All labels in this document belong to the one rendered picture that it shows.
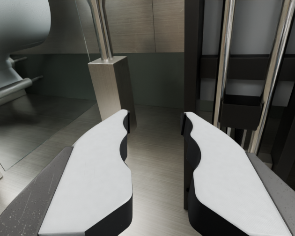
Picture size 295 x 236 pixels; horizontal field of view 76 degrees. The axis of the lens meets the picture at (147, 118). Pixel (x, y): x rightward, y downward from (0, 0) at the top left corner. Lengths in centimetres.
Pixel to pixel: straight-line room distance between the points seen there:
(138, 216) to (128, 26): 65
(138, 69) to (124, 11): 22
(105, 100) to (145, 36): 31
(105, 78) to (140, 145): 25
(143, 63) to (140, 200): 54
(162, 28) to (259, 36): 51
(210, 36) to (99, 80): 39
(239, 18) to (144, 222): 41
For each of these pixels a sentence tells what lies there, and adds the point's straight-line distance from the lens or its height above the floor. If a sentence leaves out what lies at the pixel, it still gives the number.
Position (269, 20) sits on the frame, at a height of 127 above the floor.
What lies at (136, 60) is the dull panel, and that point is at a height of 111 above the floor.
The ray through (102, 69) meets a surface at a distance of 59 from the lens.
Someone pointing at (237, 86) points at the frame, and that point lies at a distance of 32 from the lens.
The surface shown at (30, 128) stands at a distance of 76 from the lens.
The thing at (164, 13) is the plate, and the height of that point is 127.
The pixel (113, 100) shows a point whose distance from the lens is 61.
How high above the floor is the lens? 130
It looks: 30 degrees down
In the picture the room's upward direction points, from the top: 6 degrees counter-clockwise
